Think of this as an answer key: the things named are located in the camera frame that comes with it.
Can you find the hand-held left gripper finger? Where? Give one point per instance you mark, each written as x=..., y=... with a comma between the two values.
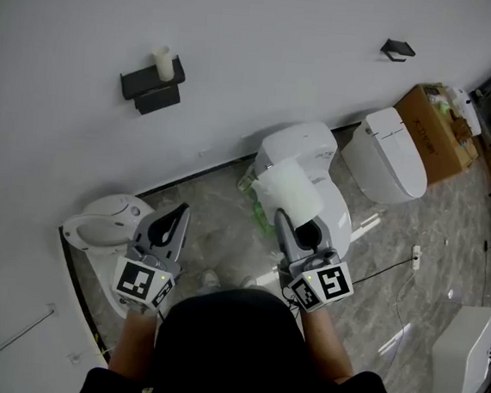
x=179, y=237
x=145, y=227

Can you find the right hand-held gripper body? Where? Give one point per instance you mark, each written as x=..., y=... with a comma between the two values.
x=328, y=283

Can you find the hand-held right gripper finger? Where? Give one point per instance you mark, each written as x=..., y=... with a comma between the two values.
x=325, y=240
x=284, y=238

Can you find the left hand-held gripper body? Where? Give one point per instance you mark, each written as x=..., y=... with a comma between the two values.
x=135, y=282

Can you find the white toilet paper roll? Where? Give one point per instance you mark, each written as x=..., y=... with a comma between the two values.
x=291, y=191

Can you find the black toilet paper holder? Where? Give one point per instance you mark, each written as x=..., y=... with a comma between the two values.
x=150, y=89

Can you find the thin used toilet paper roll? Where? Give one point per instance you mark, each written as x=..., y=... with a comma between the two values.
x=164, y=63

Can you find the person's right forearm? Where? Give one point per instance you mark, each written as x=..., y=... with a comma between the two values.
x=326, y=346

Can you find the person's left forearm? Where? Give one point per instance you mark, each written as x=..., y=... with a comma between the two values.
x=134, y=340

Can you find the white toilet with control panel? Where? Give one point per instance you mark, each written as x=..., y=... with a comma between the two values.
x=317, y=163

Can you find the plain white toilet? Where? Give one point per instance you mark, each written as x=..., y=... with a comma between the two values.
x=385, y=157

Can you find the green plastic bottle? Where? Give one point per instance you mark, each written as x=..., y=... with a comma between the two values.
x=259, y=214

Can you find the white floor strip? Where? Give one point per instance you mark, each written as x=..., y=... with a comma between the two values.
x=365, y=226

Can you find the person's left white shoe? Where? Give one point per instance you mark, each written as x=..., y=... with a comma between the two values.
x=210, y=279

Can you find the person's white shoe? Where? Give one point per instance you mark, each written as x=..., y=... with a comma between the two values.
x=210, y=279
x=249, y=282

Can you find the person's right white shoe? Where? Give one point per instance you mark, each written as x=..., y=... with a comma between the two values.
x=249, y=282

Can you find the white power strip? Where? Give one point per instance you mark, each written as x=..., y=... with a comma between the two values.
x=416, y=257

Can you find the brown cardboard box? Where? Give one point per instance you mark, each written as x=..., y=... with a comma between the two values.
x=432, y=140

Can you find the chrome towel bar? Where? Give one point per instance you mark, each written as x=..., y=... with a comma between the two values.
x=2, y=343

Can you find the white cabinet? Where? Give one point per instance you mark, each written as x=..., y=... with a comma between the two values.
x=461, y=359

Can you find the white dispenser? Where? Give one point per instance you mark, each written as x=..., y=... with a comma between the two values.
x=468, y=107

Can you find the small black wall holder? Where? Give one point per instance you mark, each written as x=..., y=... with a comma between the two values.
x=397, y=50

